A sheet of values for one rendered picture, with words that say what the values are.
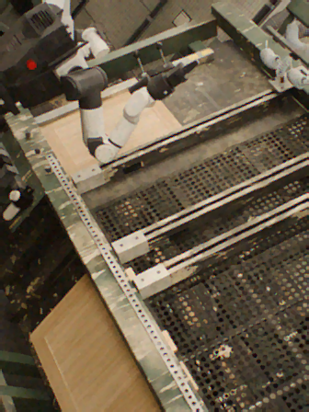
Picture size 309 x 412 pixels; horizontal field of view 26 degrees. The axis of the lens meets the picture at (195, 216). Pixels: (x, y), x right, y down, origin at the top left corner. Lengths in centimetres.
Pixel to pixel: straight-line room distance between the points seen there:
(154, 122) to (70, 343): 106
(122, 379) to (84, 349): 26
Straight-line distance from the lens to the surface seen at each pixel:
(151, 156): 295
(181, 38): 365
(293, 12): 397
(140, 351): 234
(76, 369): 288
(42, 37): 262
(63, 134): 319
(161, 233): 260
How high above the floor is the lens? 181
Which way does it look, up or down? 14 degrees down
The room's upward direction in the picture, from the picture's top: 43 degrees clockwise
